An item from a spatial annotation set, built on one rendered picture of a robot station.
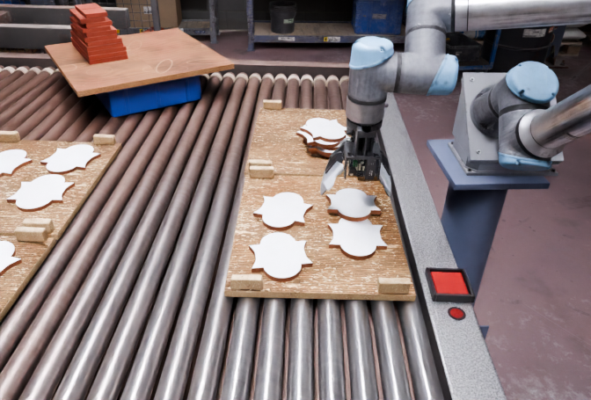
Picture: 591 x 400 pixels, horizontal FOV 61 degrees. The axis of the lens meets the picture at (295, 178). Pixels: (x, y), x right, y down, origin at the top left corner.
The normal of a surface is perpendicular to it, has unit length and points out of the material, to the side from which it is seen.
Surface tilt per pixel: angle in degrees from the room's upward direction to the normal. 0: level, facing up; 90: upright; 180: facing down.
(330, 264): 0
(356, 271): 0
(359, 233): 0
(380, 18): 90
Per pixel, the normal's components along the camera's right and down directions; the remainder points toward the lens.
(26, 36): -0.03, 0.52
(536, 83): 0.04, -0.35
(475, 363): 0.02, -0.85
